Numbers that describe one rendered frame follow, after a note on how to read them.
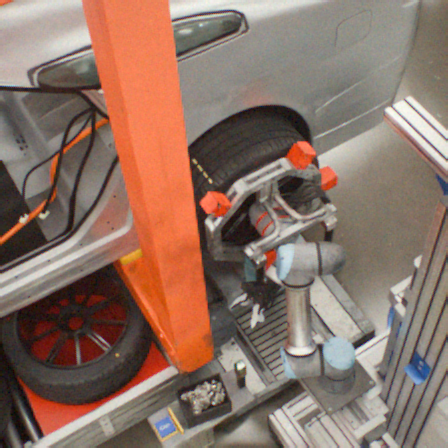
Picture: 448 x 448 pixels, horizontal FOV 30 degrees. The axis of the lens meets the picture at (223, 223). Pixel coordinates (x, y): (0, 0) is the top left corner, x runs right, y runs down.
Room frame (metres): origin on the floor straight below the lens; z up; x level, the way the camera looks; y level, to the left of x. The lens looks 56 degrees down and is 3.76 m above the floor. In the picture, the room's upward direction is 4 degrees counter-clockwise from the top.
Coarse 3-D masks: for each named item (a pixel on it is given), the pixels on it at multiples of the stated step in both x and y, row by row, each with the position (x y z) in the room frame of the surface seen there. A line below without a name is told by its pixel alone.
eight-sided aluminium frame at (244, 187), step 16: (288, 160) 2.06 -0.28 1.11; (256, 176) 1.99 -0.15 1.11; (272, 176) 1.98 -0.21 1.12; (304, 176) 2.04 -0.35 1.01; (320, 176) 2.08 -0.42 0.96; (240, 192) 1.92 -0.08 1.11; (304, 208) 2.10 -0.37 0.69; (208, 224) 1.87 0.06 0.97; (224, 224) 1.87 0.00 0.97; (208, 240) 1.88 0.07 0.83; (256, 240) 2.00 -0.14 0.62; (224, 256) 1.86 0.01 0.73; (240, 256) 1.90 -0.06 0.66
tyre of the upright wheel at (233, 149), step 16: (256, 112) 2.29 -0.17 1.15; (272, 112) 2.33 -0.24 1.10; (224, 128) 2.20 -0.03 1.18; (240, 128) 2.19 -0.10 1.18; (256, 128) 2.19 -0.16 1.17; (272, 128) 2.20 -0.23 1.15; (288, 128) 2.24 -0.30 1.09; (208, 144) 2.14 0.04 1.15; (224, 144) 2.12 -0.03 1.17; (240, 144) 2.10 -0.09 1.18; (256, 144) 2.10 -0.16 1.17; (272, 144) 2.10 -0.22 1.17; (288, 144) 2.12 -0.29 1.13; (192, 160) 2.10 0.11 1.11; (208, 160) 2.07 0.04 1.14; (224, 160) 2.04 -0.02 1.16; (240, 160) 2.03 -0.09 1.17; (256, 160) 2.04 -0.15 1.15; (272, 160) 2.07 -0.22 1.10; (192, 176) 2.04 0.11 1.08; (208, 176) 2.00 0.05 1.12; (224, 176) 1.98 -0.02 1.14; (240, 176) 2.00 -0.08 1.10
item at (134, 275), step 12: (120, 264) 1.89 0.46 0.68; (132, 264) 1.89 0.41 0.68; (132, 276) 1.83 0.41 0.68; (144, 276) 1.82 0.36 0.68; (132, 288) 1.79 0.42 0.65; (144, 288) 1.73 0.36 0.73; (144, 300) 1.70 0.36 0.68; (144, 312) 1.70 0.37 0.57; (156, 312) 1.62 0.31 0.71; (156, 324) 1.59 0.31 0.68
